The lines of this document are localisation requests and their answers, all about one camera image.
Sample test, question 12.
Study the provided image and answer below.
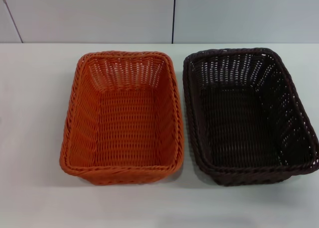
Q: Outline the dark brown woven plastic basket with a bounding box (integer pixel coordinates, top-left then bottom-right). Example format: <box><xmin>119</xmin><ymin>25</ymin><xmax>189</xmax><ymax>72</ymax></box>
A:
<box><xmin>182</xmin><ymin>47</ymin><xmax>319</xmax><ymax>187</ymax></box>

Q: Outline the orange woven plastic basket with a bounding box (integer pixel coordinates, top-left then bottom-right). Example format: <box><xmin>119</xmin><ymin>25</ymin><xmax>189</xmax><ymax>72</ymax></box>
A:
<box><xmin>58</xmin><ymin>50</ymin><xmax>184</xmax><ymax>186</ymax></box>

